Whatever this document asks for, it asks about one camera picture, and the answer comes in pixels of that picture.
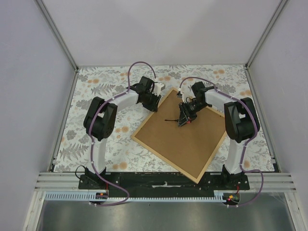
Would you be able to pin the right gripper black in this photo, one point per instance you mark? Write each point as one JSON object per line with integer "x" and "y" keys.
{"x": 185, "y": 114}

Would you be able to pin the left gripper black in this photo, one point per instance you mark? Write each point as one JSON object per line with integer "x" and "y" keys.
{"x": 153, "y": 107}

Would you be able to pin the wooden picture frame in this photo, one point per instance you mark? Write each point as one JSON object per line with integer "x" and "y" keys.
{"x": 190, "y": 148}

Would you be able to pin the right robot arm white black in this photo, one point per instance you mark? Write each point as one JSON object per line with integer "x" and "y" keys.
{"x": 241, "y": 124}

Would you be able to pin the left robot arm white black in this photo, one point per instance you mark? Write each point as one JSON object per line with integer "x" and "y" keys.
{"x": 101, "y": 117}

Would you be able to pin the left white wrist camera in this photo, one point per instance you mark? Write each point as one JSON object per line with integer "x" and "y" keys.
{"x": 158, "y": 87}

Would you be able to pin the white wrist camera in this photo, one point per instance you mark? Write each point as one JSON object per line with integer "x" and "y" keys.
{"x": 158, "y": 87}
{"x": 183, "y": 96}

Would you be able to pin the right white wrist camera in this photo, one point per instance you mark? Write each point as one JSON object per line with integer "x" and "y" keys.
{"x": 183, "y": 96}

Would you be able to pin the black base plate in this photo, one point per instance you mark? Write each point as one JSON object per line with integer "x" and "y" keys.
{"x": 161, "y": 184}

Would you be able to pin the left aluminium corner post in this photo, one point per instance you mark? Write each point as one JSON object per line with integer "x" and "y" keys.
{"x": 55, "y": 31}

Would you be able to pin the aluminium corner post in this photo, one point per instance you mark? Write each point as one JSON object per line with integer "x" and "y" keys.
{"x": 55, "y": 31}
{"x": 270, "y": 25}

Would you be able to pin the white slotted cable duct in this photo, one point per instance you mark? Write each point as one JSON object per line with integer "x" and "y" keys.
{"x": 95, "y": 197}

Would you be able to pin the right aluminium corner post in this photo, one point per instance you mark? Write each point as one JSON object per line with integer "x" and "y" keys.
{"x": 270, "y": 25}

